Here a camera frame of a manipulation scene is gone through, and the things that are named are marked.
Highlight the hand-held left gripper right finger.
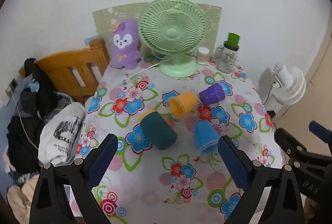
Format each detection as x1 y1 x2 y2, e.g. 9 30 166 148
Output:
217 135 305 224

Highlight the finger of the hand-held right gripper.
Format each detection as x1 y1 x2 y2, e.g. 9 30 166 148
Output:
274 129 308 161
309 121 332 142

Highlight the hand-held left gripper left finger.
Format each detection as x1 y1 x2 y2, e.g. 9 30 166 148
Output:
29 133 119 224

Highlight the blue cup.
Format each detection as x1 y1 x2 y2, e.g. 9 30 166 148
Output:
194 121 219 154

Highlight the dark teal cup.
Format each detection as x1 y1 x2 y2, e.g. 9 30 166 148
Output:
140 111 178 151

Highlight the purple cup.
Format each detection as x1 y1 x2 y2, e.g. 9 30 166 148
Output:
199 83 226 106

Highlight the orange cup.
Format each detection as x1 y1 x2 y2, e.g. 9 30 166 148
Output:
169 92 199 119

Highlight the white printed shirt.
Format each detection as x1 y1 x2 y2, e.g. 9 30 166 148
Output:
38 103 87 169

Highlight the beige door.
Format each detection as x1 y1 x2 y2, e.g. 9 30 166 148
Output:
272 29 332 133

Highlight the white standing fan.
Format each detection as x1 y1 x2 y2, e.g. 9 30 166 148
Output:
259 62 307 111

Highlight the floral tablecloth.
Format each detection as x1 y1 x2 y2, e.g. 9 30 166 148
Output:
70 55 284 224

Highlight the pile of black clothes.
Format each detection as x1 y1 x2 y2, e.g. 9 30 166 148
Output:
6 58 74 183

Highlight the beige cloth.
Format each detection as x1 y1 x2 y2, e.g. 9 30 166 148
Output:
6 177 40 224

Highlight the wooden headboard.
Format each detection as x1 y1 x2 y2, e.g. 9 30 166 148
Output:
19 38 111 104

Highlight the glass jar with green lid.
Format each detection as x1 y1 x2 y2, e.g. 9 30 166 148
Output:
213 33 241 74

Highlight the small clear swab container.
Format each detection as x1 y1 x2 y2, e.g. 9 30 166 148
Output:
195 47 209 65

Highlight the purple plush toy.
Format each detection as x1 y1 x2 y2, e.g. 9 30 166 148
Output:
109 20 142 69

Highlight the green desk fan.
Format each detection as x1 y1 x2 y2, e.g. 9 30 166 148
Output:
137 0 206 78

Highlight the thin white cable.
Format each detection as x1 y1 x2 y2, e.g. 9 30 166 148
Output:
16 101 40 150

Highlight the white fan cable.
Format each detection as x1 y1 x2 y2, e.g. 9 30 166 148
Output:
130 58 170 77

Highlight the wall socket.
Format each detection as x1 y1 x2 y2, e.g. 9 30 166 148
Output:
6 78 18 97

